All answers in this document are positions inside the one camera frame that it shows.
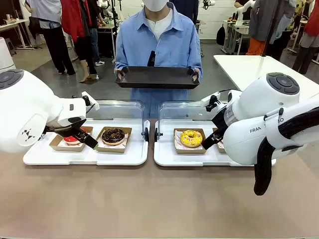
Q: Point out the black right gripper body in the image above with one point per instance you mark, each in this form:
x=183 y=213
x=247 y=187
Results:
x=220 y=122

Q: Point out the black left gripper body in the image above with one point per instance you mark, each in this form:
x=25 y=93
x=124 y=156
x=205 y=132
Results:
x=72 y=125

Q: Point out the yellow glazed donut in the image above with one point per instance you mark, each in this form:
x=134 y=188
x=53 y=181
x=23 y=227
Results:
x=191 y=138

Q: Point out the cardboard box of chocolate donut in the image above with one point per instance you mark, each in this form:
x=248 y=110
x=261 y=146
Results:
x=109 y=148

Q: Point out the cardboard box of yellow donut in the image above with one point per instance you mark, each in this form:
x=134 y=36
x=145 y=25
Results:
x=189 y=150

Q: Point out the chocolate sprinkled donut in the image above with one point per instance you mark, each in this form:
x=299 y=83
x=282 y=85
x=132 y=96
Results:
x=113 y=136

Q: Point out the printed paper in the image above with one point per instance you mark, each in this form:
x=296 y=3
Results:
x=177 y=142
x=126 y=139
x=60 y=142

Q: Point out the dark brown serving tray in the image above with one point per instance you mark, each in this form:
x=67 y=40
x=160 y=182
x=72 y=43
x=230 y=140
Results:
x=157 y=79

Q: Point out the person's left forearm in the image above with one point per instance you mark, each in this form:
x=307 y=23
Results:
x=197 y=63

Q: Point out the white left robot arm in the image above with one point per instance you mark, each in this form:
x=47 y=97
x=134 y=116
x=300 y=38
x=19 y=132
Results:
x=27 y=104

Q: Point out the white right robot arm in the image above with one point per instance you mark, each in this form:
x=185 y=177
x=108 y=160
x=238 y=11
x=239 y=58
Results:
x=249 y=139

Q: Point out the person's right forearm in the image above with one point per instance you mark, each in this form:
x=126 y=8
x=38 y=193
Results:
x=120 y=63

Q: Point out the cardboard box of sprinkle donut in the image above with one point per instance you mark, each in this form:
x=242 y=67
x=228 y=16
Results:
x=218 y=139

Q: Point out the red glazed donut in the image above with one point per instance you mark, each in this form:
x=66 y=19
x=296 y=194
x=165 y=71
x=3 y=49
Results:
x=68 y=140

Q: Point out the printed paper under red donut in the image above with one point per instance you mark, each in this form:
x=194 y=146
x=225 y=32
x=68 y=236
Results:
x=60 y=142

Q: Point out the cardboard box of red donut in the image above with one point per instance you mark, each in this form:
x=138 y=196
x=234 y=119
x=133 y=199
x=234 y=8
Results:
x=57 y=146

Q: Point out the person in blue shirt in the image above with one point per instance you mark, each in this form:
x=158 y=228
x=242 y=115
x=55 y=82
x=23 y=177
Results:
x=174 y=44

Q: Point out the person in grey jacket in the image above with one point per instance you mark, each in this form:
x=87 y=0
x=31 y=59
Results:
x=271 y=20

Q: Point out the person's left hand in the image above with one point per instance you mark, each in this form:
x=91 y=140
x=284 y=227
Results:
x=195 y=74

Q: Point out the person's right hand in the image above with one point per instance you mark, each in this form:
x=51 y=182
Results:
x=122 y=73

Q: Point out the white display tray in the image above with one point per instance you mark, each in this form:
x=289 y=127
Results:
x=189 y=159
x=74 y=158

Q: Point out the clear hinged display lid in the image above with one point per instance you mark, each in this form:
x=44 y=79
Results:
x=117 y=109
x=174 y=109

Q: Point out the large white table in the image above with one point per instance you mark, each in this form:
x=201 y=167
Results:
x=249 y=67

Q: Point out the orange trousers figure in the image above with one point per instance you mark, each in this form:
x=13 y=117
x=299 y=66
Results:
x=255 y=46

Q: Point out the black backpack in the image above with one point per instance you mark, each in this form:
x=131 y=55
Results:
x=220 y=36

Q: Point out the mannequin in grey-blue shirt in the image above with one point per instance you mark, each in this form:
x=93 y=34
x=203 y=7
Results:
x=54 y=37

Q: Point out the black clip-on microphone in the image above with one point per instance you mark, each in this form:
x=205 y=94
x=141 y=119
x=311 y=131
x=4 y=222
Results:
x=151 y=58

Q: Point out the white cylindrical air purifier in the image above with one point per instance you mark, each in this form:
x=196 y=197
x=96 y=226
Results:
x=5 y=57

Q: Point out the mannequin in red jacket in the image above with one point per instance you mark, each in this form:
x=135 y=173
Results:
x=74 y=22

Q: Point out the background wooden desk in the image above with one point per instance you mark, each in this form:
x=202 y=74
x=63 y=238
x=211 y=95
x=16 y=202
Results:
x=12 y=25

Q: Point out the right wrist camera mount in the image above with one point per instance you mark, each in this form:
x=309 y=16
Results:
x=211 y=99

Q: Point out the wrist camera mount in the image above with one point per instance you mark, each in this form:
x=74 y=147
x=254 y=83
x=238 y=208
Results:
x=89 y=100
x=211 y=99

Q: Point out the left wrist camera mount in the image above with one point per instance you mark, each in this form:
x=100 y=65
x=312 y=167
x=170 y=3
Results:
x=89 y=100

